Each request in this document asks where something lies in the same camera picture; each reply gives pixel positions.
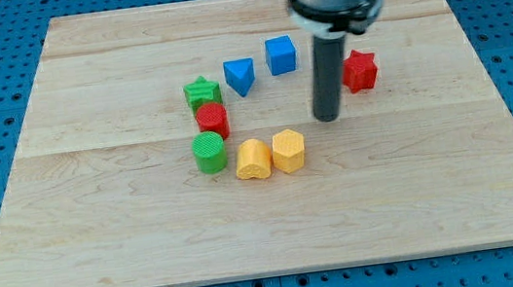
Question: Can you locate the green star block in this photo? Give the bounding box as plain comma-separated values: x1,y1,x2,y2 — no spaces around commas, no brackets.
183,76,223,115

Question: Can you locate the light wooden board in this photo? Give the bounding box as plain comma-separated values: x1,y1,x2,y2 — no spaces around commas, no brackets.
0,0,513,287

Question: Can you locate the blue triangle block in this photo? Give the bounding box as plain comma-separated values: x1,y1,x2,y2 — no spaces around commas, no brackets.
223,58,255,97

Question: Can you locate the green cylinder block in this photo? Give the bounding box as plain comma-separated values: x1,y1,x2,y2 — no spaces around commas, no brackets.
191,131,228,174

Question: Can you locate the red cylinder block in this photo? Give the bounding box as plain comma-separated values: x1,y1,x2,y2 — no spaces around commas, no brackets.
195,102,231,140

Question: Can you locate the red star block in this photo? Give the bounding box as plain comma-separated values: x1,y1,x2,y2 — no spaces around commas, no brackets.
342,50,378,93

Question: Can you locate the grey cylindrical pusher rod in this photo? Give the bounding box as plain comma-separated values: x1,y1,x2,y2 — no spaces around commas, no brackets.
312,34,346,123

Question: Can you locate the blue cube block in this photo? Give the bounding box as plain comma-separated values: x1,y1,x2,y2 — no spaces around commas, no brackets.
264,35,297,76

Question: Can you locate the yellow hexagon block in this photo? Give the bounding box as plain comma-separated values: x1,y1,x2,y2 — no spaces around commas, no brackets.
272,128,306,174

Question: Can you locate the yellow heart block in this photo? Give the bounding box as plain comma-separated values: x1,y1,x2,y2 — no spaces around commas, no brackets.
236,138,273,180

